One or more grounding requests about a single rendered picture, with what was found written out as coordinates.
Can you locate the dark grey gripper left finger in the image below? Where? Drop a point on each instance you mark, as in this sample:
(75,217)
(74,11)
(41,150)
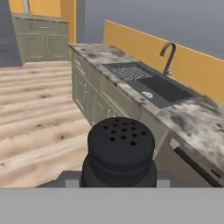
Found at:
(67,178)

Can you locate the green cupboard run with sink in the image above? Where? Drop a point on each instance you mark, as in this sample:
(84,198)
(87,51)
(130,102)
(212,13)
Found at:
(99,93)

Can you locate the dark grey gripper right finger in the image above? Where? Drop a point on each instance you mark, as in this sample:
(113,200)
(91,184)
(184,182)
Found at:
(163,178)

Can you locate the grey dishwasher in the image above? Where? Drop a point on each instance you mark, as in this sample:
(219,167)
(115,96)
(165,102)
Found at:
(180,169)

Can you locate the dark curved tap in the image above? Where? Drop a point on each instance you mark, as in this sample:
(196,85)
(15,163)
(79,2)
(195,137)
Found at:
(169,59)

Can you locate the black sink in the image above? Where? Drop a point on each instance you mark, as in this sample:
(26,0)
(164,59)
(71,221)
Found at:
(151,83)

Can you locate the pale grey pipe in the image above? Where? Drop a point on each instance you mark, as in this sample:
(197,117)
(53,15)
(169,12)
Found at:
(26,6)

